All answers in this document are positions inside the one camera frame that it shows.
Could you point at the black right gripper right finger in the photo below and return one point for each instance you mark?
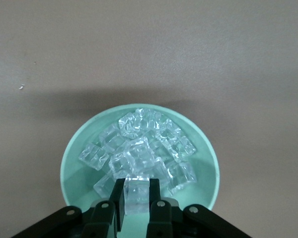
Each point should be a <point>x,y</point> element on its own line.
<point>164,218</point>

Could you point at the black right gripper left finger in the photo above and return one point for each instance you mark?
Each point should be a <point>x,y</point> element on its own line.
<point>101,215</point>

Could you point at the clear plastic ice cube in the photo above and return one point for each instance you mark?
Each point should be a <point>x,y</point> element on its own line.
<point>182,177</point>
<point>139,153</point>
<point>111,138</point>
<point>149,119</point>
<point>136,196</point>
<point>120,164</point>
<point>103,186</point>
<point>182,148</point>
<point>93,156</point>
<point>170,130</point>
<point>130,125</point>
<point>161,171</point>
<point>159,148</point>

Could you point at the green ceramic bowl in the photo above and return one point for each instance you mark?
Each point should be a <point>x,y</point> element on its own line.
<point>74,178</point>

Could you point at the brown table mat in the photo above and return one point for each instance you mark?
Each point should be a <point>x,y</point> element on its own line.
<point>149,49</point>

